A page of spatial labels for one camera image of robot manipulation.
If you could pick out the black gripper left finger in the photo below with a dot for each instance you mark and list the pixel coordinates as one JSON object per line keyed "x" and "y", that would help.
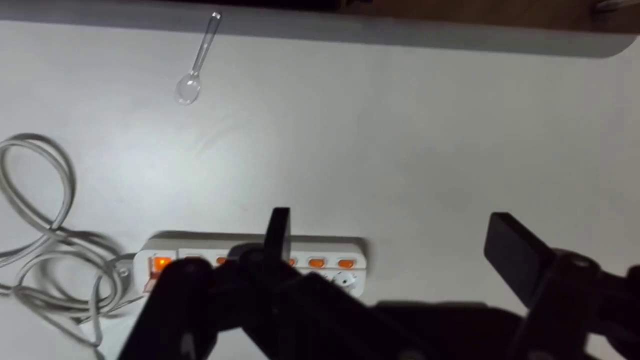
{"x": 278, "y": 233}

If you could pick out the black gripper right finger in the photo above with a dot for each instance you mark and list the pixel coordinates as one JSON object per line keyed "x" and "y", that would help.
{"x": 516, "y": 253}

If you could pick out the white power strip orange switches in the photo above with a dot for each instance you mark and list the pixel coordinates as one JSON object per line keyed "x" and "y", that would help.
{"x": 200, "y": 247}

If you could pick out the clear plastic spoon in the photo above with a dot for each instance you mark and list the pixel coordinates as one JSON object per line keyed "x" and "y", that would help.
{"x": 188, "y": 87}

